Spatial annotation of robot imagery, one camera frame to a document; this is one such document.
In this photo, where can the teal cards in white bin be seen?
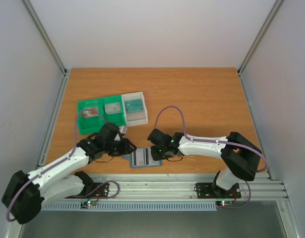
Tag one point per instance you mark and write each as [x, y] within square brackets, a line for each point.
[133, 106]

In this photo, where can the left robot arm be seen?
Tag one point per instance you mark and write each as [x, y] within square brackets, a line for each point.
[27, 193]

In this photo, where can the card with red circle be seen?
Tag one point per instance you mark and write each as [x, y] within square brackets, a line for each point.
[90, 112]

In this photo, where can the right aluminium corner post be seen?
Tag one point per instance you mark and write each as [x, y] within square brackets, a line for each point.
[262, 31]

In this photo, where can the teal leather card holder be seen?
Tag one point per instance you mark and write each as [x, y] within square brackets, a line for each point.
[152, 163]

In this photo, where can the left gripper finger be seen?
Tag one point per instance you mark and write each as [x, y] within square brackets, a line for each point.
[127, 152]
[131, 146]

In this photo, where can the grey slotted cable duct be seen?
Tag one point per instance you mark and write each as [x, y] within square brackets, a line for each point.
[134, 206]

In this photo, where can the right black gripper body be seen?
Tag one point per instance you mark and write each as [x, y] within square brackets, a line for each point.
[155, 151]

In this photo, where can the grey card in green bin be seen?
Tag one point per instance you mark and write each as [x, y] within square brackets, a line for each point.
[113, 108]

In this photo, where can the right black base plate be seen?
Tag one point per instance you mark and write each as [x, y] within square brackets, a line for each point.
[205, 190]

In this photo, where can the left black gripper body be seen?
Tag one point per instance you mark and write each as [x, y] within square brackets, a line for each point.
[116, 150]

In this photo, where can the white translucent plastic bin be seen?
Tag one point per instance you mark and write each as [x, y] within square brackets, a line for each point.
[138, 118]

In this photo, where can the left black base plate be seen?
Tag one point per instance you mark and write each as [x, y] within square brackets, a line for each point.
[98, 189]

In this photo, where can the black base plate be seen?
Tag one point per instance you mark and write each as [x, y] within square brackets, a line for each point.
[205, 190]
[98, 189]

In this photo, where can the green plastic bin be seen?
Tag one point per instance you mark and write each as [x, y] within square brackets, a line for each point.
[92, 125]

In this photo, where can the right small circuit board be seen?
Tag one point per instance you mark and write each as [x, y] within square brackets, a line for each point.
[224, 203]

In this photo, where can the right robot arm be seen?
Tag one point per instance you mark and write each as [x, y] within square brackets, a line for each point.
[240, 155]

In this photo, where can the small circuit board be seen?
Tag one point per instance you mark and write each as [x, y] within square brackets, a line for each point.
[87, 204]
[224, 203]

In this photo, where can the aluminium front rail frame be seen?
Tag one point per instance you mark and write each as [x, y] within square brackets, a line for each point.
[164, 187]

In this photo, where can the left small circuit board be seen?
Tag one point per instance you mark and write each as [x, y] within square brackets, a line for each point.
[87, 204]

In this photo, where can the aluminium corner post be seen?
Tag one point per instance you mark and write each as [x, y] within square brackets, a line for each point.
[36, 20]
[262, 31]

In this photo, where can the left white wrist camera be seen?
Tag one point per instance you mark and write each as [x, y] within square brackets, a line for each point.
[123, 129]

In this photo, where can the left aluminium corner post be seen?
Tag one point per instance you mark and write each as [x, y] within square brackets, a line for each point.
[36, 20]

